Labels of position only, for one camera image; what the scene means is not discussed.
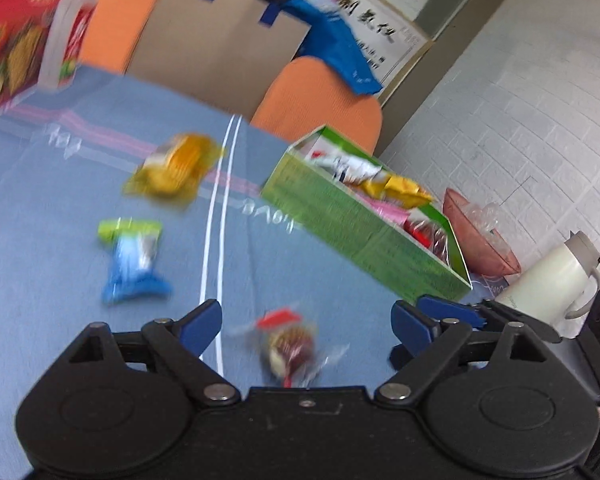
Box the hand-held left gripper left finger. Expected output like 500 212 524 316
60 298 241 408

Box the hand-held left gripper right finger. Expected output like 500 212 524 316
375 301 543 408

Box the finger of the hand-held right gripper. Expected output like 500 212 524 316
416 295 564 345
389 344 417 369

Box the clear dark red snack packet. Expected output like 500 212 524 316
402 210 453 263

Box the clear packet with red header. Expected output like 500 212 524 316
230 305 348 390

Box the blue and green snack packet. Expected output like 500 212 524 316
97 217 173 306

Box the pink snack packet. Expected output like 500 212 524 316
362 196 413 226

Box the opaque yellow snack packet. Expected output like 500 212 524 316
357 174 433 209

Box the green cardboard box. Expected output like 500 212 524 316
261 125 473 306

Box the clear yellow snack packet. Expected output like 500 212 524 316
121 132 226 211

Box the white snack packet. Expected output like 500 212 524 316
305 147 386 186

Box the pink bowl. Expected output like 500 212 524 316
442 187 522 277

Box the white thermos jug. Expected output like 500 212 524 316
495 230 600 339

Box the clear plastic wrap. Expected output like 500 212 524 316
462 201 511 256

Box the blue tablecloth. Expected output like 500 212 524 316
0 62 501 480

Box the orange chair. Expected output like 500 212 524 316
250 56 383 156
77 0 158 75

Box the brown cardboard sheet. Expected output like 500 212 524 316
127 0 313 118

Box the blue plastic bag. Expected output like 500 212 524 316
275 0 383 96

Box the clear bottle with red label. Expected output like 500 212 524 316
39 0 101 92

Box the red cracker box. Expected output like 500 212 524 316
0 0 76 118

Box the white text wall poster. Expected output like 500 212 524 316
330 0 431 91

